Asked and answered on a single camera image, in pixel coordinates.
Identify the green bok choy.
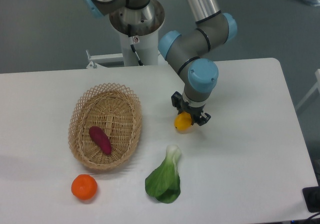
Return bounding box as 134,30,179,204
145,145,181,204

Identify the black cable on pedestal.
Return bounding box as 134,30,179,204
126,23,145,66

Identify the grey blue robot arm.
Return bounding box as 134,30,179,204
84,0,238,126

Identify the white frame at right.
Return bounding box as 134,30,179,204
294,68,320,115

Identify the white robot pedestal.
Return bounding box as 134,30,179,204
85,0,171,69

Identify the black device at table edge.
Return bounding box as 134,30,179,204
302,186,320,213

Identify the orange tangerine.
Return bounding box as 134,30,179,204
70,174,98,201

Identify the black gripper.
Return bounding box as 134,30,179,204
171,91,211,126

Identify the woven wicker basket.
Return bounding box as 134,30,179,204
68,83,142,171

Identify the yellow mango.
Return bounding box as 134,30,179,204
174,112,192,131

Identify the purple sweet potato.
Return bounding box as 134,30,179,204
89,126,112,155

